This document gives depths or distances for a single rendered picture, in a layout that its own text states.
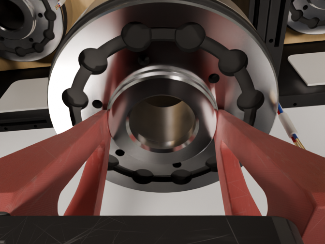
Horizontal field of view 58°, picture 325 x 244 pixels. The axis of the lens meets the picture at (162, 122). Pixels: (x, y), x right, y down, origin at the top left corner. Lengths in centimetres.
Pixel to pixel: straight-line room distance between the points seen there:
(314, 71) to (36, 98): 27
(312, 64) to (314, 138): 36
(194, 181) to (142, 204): 61
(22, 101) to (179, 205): 53
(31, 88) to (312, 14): 29
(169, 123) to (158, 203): 61
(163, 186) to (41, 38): 22
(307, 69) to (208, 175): 20
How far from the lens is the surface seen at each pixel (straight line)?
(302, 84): 30
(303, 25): 34
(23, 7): 32
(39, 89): 33
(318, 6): 33
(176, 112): 16
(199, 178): 16
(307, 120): 64
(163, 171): 15
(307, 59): 34
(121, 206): 77
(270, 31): 25
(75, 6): 34
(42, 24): 32
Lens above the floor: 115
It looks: 52 degrees down
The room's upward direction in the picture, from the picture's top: 179 degrees clockwise
